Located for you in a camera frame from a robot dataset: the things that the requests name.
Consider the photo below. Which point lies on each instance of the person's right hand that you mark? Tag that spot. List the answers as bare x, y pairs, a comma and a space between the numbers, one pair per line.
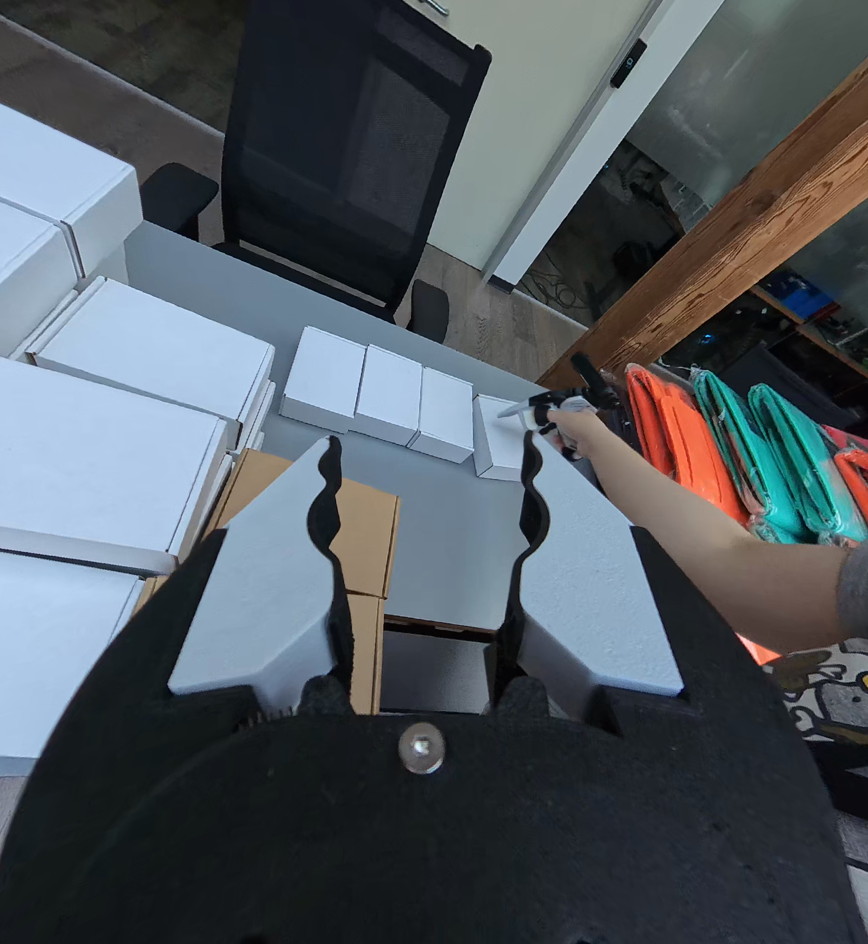
585, 435

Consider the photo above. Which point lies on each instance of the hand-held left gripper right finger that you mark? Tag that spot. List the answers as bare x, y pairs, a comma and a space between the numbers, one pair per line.
596, 590

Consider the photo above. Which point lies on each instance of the grey desk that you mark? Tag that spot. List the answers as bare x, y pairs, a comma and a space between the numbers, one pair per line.
441, 531

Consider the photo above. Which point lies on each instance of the wooden shelf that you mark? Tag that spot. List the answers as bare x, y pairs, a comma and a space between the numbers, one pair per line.
810, 324

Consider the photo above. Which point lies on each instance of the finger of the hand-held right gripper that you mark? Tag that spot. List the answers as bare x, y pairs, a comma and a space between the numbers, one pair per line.
526, 408

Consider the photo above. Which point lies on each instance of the stack of brown cardboard boxes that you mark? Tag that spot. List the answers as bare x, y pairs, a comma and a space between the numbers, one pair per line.
364, 531

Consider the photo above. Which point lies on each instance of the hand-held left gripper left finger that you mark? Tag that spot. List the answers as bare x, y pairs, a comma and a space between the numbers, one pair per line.
257, 590

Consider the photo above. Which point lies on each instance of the person's right forearm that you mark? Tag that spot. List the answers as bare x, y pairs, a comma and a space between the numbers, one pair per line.
736, 568

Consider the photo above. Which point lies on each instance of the teal bag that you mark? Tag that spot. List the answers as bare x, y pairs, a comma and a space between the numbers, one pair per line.
743, 457
810, 457

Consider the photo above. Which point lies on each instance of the black office chair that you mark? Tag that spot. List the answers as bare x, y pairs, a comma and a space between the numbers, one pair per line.
331, 147

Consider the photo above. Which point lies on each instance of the wooden beam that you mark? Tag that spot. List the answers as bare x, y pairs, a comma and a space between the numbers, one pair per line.
736, 243

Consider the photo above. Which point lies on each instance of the white mailer box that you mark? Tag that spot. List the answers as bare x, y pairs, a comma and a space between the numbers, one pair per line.
500, 442
323, 372
390, 387
445, 409

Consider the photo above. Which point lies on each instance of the stack of white cardboard boxes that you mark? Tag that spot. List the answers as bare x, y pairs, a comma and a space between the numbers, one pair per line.
73, 457

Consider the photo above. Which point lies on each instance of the cartoon printed cloth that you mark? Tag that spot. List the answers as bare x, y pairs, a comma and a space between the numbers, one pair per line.
847, 700

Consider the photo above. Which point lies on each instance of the black door lock panel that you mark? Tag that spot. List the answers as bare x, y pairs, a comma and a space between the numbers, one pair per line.
628, 65

